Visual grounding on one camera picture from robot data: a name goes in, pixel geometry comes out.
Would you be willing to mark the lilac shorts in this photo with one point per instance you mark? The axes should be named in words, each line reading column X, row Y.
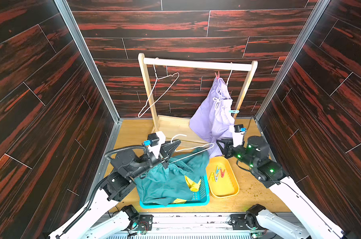
column 212, row 119

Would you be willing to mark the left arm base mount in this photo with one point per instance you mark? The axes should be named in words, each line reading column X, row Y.
column 142, row 224

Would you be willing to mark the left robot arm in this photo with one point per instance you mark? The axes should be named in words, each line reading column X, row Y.
column 129, row 162

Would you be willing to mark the yellow plastic tray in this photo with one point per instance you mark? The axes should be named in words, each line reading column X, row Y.
column 225, row 187

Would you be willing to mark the turquoise plastic basket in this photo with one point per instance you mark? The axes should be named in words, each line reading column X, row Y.
column 200, row 198

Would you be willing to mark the green shorts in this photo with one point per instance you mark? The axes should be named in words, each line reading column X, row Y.
column 162, row 186

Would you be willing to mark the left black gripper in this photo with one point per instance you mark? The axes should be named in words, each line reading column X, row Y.
column 163, row 158

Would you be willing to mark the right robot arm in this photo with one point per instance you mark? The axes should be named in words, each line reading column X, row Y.
column 255, row 154

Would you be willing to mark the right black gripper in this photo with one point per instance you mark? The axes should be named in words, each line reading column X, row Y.
column 231, row 150

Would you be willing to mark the yellow clothespin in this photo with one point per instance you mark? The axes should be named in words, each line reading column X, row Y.
column 212, row 176

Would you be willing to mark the red clothespin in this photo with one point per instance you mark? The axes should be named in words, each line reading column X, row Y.
column 222, row 172

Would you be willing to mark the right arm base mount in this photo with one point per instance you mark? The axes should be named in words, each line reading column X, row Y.
column 244, row 222

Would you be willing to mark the blue wire hanger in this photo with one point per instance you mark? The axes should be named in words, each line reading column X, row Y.
column 205, row 147

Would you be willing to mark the wooden clothes rack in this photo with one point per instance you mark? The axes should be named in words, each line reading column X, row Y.
column 170, row 126

